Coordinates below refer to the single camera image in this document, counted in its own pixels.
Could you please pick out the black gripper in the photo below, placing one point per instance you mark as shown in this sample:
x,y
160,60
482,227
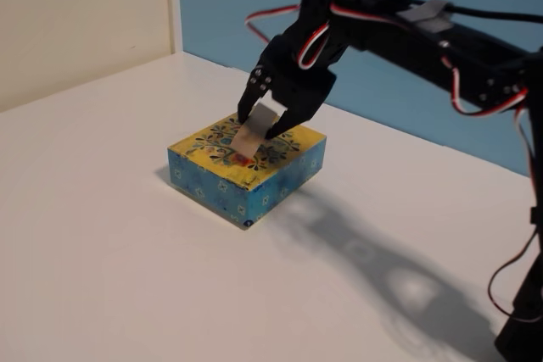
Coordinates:
x,y
293,91

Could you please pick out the grey tape strip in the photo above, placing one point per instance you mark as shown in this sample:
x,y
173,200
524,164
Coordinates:
x,y
424,14

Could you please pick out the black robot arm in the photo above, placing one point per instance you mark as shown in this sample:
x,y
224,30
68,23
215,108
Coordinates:
x,y
466,61

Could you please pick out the yellow blue floral box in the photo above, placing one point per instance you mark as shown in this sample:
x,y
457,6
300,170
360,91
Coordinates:
x,y
212,186

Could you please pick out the wooden Jenga block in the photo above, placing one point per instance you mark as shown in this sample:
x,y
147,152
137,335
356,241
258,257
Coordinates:
x,y
250,133

